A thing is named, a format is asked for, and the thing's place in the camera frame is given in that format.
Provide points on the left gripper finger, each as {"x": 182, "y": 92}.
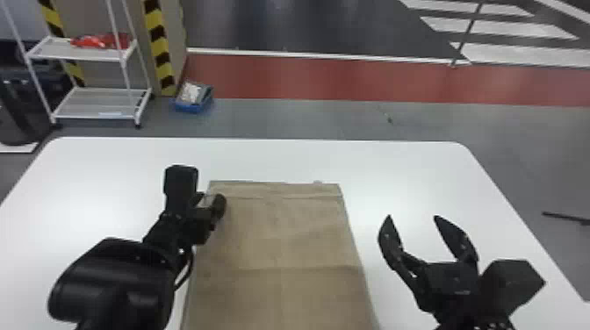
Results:
{"x": 217, "y": 205}

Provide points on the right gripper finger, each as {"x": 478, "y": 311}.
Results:
{"x": 392, "y": 244}
{"x": 458, "y": 244}

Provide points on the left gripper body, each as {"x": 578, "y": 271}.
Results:
{"x": 199, "y": 225}

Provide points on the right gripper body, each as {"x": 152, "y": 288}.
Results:
{"x": 449, "y": 288}

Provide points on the beige towel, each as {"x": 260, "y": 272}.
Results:
{"x": 276, "y": 258}

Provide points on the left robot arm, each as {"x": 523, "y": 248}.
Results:
{"x": 115, "y": 281}

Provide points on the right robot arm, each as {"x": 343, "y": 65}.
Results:
{"x": 470, "y": 324}

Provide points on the blue tray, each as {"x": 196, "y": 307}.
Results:
{"x": 193, "y": 97}

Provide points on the yellow black striped pillar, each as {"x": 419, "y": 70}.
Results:
{"x": 159, "y": 46}

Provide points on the red snack packet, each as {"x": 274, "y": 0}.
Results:
{"x": 99, "y": 41}

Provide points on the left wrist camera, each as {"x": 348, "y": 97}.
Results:
{"x": 180, "y": 184}

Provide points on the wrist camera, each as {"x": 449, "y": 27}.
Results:
{"x": 180, "y": 184}
{"x": 509, "y": 285}

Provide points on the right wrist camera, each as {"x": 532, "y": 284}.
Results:
{"x": 509, "y": 285}

